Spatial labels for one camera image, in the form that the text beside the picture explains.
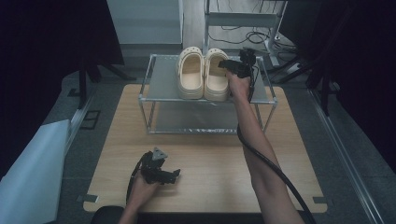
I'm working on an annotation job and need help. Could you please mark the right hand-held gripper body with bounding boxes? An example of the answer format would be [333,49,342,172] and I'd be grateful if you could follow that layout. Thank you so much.
[236,48,259,79]

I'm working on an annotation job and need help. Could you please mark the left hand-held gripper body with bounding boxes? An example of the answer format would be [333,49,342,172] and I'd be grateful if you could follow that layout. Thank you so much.
[139,147,176,186]

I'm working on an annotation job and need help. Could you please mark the cream clog shoe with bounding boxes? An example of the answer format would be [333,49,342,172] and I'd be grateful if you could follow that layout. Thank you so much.
[203,48,232,103]
[176,46,205,101]

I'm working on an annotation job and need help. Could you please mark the two-tier metal shoe rack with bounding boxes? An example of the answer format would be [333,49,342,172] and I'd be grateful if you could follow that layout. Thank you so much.
[137,53,278,136]

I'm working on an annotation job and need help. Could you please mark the person's right hand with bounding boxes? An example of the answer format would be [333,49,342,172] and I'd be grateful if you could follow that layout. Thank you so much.
[225,70,253,103]

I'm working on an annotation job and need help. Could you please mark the person's left hand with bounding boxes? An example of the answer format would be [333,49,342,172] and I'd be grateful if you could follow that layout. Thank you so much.
[126,172,163,213]

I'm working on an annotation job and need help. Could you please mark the person's dark trouser leg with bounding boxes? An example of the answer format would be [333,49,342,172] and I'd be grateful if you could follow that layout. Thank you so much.
[90,204,126,224]

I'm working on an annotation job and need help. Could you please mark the black stand legs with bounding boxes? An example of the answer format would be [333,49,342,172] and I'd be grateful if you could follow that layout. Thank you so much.
[266,50,341,117]
[68,57,137,110]

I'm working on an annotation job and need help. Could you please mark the white cabinet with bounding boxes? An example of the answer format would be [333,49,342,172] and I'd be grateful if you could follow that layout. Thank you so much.
[106,0,185,47]

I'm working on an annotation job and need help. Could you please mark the dark curtain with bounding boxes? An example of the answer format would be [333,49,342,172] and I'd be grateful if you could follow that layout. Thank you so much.
[279,0,396,175]
[0,0,125,180]

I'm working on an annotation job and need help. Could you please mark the large white sheet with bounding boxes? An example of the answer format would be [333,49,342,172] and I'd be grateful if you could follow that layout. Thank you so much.
[0,119,72,224]

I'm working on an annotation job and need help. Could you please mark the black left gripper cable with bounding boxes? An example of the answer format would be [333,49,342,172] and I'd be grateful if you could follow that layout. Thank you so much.
[125,153,148,206]

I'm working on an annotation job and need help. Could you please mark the black floor cables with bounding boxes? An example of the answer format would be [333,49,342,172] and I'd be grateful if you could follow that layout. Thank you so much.
[207,23,298,62]

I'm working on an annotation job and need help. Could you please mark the white metal desk frame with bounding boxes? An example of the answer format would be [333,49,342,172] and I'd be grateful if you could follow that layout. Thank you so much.
[202,0,288,68]

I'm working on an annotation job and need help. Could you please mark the aluminium floor rail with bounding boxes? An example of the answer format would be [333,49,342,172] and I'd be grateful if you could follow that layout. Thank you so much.
[64,92,98,154]
[305,88,389,224]

